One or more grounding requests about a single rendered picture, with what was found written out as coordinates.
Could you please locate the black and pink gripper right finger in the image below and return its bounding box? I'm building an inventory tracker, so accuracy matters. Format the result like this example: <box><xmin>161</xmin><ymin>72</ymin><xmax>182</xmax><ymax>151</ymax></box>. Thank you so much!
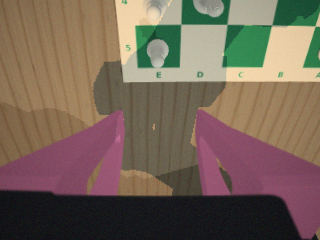
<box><xmin>195</xmin><ymin>110</ymin><xmax>320</xmax><ymax>240</ymax></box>

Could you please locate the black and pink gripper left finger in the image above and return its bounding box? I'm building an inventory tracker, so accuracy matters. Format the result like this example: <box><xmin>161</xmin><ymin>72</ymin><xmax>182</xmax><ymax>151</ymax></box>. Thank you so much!
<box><xmin>0</xmin><ymin>110</ymin><xmax>125</xmax><ymax>196</ymax></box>

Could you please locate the green and cream chessboard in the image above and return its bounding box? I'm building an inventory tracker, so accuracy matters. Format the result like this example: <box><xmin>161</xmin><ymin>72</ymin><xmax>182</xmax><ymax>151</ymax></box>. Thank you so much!
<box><xmin>115</xmin><ymin>0</ymin><xmax>320</xmax><ymax>82</ymax></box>

